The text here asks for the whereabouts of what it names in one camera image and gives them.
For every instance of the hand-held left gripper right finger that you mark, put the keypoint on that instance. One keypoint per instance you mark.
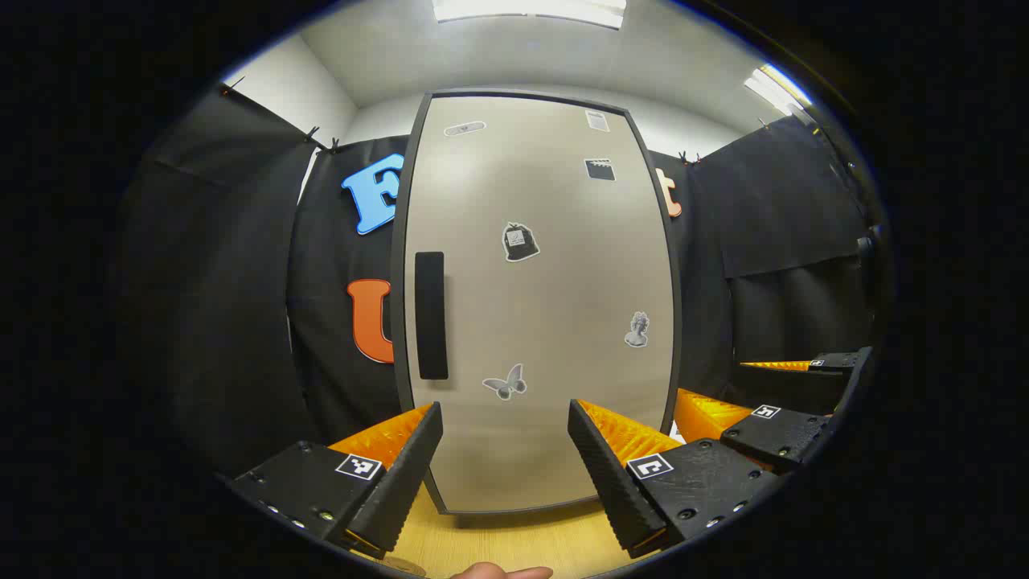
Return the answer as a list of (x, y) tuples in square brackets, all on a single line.
[(615, 490)]

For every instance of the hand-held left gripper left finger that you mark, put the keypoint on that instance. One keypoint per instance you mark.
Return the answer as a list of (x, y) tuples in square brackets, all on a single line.
[(398, 498)]

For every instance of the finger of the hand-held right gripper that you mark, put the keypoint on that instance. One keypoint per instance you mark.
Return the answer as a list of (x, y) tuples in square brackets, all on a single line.
[(840, 362), (772, 434)]

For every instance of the grey cabinet door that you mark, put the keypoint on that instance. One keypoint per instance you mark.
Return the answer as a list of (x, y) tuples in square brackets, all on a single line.
[(547, 322)]

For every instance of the black backdrop cloth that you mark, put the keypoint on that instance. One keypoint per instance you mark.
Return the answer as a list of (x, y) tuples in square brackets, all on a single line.
[(225, 281)]

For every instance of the ceiling light panel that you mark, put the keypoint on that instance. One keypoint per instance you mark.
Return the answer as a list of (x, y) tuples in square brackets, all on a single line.
[(776, 88), (530, 10)]

